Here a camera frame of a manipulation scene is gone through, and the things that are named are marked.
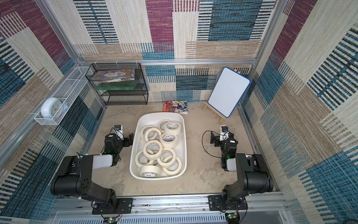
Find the green book on shelf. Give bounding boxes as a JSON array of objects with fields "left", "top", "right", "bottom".
[{"left": 95, "top": 81, "right": 139, "bottom": 91}]

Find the black wire shelf rack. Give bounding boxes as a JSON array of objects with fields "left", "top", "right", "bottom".
[{"left": 85, "top": 63, "right": 149, "bottom": 106}]

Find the white round alarm clock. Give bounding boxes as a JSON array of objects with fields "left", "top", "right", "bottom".
[{"left": 41, "top": 97, "right": 64, "bottom": 119}]

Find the white wire wall basket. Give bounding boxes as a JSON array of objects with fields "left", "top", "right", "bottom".
[{"left": 34, "top": 66, "right": 88, "bottom": 126}]

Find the blue framed whiteboard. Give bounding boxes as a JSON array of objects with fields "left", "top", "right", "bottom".
[{"left": 208, "top": 67, "right": 251, "bottom": 118}]

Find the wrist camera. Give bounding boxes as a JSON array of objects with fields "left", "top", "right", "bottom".
[
  {"left": 220, "top": 125, "right": 229, "bottom": 141},
  {"left": 114, "top": 125, "right": 124, "bottom": 140}
]

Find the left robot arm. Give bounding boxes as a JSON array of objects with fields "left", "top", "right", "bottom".
[{"left": 50, "top": 133, "right": 134, "bottom": 215}]

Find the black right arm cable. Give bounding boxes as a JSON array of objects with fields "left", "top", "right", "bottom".
[{"left": 201, "top": 130, "right": 224, "bottom": 159}]

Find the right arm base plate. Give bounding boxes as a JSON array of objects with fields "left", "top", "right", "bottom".
[{"left": 208, "top": 195, "right": 248, "bottom": 212}]

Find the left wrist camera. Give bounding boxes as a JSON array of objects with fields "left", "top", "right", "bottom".
[{"left": 114, "top": 125, "right": 124, "bottom": 140}]

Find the white plastic storage box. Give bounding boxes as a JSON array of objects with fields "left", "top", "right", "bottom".
[{"left": 130, "top": 113, "right": 187, "bottom": 181}]

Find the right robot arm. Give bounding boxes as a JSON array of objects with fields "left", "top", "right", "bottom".
[{"left": 208, "top": 131, "right": 274, "bottom": 213}]

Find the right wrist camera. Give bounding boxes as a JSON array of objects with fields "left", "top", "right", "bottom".
[{"left": 220, "top": 125, "right": 229, "bottom": 141}]

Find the cream masking tape roll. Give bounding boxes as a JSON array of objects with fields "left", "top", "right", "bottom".
[
  {"left": 158, "top": 119, "right": 170, "bottom": 133},
  {"left": 157, "top": 148, "right": 177, "bottom": 168},
  {"left": 139, "top": 165, "right": 161, "bottom": 178},
  {"left": 144, "top": 127, "right": 161, "bottom": 142},
  {"left": 164, "top": 121, "right": 182, "bottom": 135},
  {"left": 163, "top": 157, "right": 182, "bottom": 176},
  {"left": 159, "top": 133, "right": 178, "bottom": 149},
  {"left": 135, "top": 151, "right": 154, "bottom": 168},
  {"left": 140, "top": 125, "right": 157, "bottom": 141},
  {"left": 143, "top": 140, "right": 163, "bottom": 161}
]

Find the wooden easel stand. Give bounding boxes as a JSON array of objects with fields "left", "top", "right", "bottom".
[{"left": 203, "top": 102, "right": 226, "bottom": 125}]

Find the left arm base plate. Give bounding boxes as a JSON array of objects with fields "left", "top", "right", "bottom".
[{"left": 92, "top": 197, "right": 133, "bottom": 215}]

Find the colourful book on shelf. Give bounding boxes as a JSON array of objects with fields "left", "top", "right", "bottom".
[{"left": 90, "top": 69, "right": 135, "bottom": 83}]

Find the aluminium front rail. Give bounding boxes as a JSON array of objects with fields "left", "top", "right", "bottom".
[{"left": 49, "top": 192, "right": 288, "bottom": 218}]

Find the colourful comic book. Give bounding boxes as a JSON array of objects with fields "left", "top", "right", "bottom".
[{"left": 163, "top": 101, "right": 188, "bottom": 114}]

